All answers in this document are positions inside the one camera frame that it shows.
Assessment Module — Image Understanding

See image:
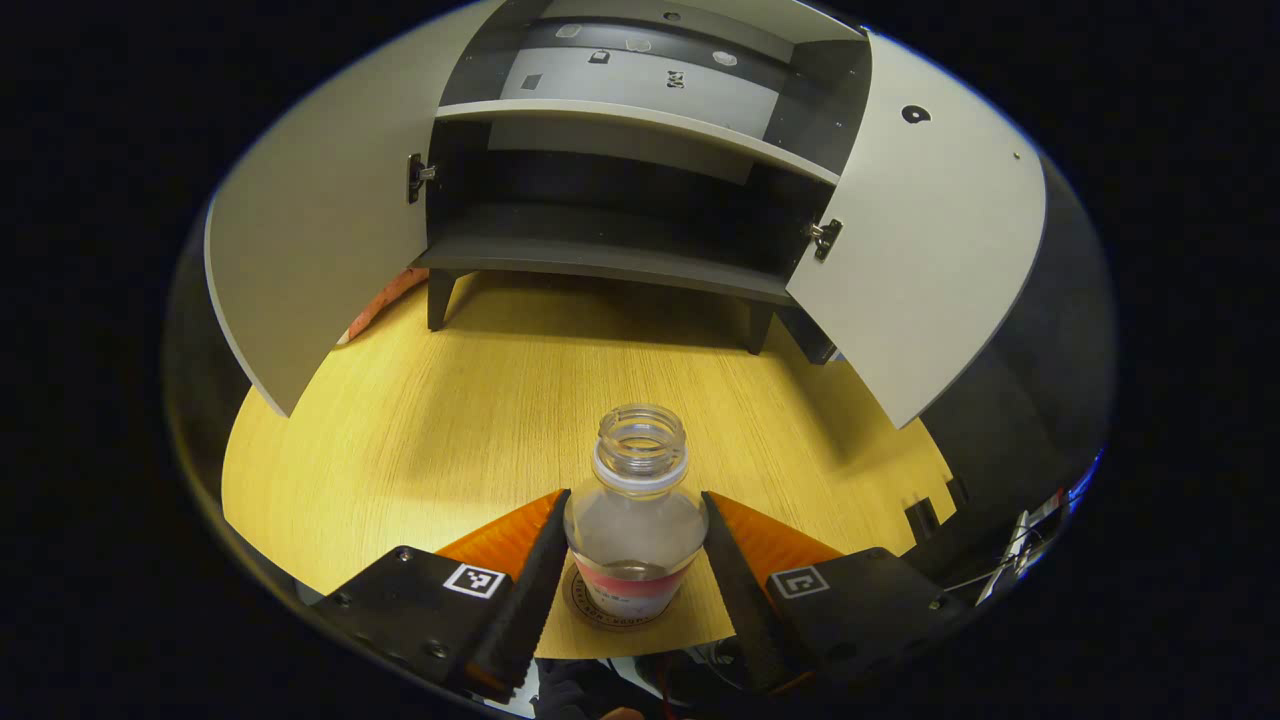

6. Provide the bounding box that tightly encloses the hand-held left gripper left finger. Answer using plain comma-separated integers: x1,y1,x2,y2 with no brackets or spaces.
310,488,573,706

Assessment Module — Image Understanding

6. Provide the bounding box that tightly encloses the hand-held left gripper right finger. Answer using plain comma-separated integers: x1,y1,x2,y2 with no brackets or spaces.
700,490,966,696

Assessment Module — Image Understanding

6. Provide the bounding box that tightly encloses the clear glass bottle red label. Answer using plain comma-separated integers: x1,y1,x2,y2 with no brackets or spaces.
563,403,709,626

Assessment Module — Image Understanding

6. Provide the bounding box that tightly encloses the white and grey cabinet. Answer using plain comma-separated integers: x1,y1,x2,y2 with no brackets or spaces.
408,0,873,356

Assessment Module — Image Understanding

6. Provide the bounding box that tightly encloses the white cabinet door cat sticker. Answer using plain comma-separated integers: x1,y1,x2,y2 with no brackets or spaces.
785,30,1048,431

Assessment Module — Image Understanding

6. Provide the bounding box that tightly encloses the white cabinet door camera sticker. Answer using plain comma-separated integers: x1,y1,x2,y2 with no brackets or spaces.
203,0,506,418

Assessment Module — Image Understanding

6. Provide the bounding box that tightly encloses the dark cloth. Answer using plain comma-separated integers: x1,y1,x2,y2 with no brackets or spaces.
535,658,641,717

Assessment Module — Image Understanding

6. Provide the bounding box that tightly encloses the grey metal bracket with cables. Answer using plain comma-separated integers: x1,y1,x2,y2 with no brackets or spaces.
972,488,1063,607

